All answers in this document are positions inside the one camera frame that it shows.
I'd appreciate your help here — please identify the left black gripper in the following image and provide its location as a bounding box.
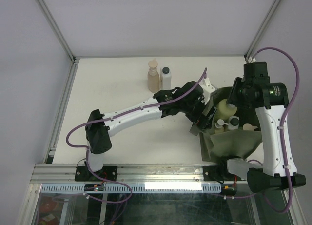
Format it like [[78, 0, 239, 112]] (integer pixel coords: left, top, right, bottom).
[[181, 96, 216, 129]]

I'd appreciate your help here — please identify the yellow-green lotion bottle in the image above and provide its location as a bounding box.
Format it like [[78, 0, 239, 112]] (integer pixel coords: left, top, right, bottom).
[[215, 99, 237, 120]]

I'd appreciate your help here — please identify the olive green canvas bag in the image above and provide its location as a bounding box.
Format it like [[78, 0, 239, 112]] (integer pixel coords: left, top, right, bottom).
[[189, 86, 263, 162]]

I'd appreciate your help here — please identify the white bottle dark cap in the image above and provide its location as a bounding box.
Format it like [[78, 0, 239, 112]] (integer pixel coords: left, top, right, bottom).
[[228, 116, 240, 130], [160, 67, 172, 90]]

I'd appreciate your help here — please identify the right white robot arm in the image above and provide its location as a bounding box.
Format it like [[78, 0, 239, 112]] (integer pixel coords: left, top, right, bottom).
[[218, 62, 306, 193]]

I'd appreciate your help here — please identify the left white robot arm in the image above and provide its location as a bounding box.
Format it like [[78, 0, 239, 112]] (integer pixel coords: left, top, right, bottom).
[[85, 79, 216, 180]]

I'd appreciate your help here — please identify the small tan pump bottle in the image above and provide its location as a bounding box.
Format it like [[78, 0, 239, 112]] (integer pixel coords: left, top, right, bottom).
[[214, 119, 225, 134]]

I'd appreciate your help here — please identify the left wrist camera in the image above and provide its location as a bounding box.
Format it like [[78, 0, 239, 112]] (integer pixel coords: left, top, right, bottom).
[[200, 78, 216, 104]]

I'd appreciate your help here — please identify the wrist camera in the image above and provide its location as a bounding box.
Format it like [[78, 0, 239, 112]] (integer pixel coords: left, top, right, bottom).
[[200, 78, 216, 104], [246, 57, 256, 63]]

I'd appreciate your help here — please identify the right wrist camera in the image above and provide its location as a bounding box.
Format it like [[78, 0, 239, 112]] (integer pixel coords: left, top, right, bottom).
[[246, 57, 256, 63]]

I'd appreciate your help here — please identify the right aluminium frame post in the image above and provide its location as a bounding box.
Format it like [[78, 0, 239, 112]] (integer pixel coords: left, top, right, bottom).
[[244, 0, 283, 62]]

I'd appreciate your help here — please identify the aluminium frame post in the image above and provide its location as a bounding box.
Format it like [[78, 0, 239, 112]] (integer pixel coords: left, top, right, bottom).
[[35, 0, 76, 61], [244, 0, 283, 62]]

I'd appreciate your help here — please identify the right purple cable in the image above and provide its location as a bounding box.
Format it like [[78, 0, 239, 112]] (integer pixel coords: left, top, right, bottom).
[[218, 47, 299, 214]]

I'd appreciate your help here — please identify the purple cable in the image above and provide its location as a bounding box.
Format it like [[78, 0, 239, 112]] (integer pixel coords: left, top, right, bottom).
[[67, 67, 208, 201], [218, 47, 299, 214]]

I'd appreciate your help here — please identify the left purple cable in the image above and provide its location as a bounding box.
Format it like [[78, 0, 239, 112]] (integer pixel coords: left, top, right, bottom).
[[67, 67, 208, 201]]

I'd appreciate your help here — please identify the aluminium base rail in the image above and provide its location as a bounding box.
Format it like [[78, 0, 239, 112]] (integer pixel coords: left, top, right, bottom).
[[31, 163, 244, 183]]

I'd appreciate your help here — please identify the white slotted cable duct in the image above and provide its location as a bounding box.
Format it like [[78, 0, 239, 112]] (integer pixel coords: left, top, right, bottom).
[[41, 181, 222, 194]]

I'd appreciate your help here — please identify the left aluminium frame post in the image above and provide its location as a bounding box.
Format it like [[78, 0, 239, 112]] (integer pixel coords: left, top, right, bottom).
[[35, 0, 76, 61]]

